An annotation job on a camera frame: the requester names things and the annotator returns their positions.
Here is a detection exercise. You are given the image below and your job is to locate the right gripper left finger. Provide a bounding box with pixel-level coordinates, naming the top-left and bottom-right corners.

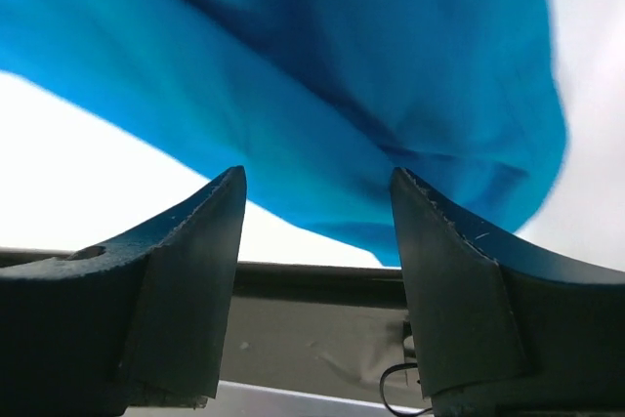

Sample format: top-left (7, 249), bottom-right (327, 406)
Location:
top-left (1, 166), bottom-right (246, 416)

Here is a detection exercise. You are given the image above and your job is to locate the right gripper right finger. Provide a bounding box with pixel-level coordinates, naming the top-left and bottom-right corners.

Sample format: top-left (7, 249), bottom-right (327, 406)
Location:
top-left (390, 169), bottom-right (624, 416)

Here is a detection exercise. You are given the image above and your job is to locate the blue polo shirt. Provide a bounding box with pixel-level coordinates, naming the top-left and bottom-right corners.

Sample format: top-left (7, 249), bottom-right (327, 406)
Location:
top-left (1, 0), bottom-right (567, 266)

